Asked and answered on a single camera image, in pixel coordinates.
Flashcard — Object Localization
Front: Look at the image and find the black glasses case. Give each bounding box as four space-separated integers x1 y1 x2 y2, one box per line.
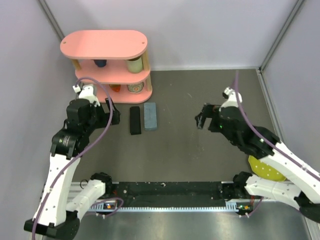
129 106 142 135

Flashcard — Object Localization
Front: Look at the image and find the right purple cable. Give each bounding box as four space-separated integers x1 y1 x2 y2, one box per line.
231 69 320 218

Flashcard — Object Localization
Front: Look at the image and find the blue grey glasses case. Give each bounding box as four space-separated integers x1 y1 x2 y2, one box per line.
143 102 158 131

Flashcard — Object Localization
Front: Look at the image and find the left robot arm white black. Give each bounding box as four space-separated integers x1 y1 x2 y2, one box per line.
23 97 120 240

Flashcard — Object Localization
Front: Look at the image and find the purple cable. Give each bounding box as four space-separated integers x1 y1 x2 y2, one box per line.
31 76 125 240
231 69 320 218

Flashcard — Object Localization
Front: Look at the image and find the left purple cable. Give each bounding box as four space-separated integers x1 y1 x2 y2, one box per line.
31 76 125 240

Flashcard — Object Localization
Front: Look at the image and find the aluminium rail with cable duct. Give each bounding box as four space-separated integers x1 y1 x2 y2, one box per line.
39 180 315 213

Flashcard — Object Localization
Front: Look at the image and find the pink three-tier wooden shelf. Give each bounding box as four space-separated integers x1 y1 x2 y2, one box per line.
60 29 153 104

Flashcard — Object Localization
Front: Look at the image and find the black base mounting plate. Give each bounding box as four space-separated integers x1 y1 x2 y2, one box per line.
98 181 252 208

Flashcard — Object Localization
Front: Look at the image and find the cream cylindrical jar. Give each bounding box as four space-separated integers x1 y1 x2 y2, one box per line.
125 56 144 74

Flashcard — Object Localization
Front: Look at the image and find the orange red small cup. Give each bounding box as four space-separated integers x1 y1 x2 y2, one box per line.
109 84 122 93

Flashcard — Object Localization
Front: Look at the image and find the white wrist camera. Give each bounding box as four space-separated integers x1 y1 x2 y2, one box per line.
221 87 242 108
72 84 100 107

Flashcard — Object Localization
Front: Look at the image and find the dark blue cup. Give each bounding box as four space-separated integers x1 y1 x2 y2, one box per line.
93 59 107 68

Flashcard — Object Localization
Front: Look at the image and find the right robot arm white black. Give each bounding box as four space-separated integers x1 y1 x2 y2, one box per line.
195 104 320 223

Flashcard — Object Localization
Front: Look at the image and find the yellow green dotted plate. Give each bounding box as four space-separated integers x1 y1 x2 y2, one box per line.
248 155 287 182

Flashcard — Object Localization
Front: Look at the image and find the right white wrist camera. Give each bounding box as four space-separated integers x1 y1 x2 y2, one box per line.
221 87 242 108

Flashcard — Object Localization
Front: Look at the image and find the patterned ceramic bowl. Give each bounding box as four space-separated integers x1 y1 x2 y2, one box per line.
127 82 145 94

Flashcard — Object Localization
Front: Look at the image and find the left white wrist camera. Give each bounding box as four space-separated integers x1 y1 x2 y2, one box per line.
72 84 100 107

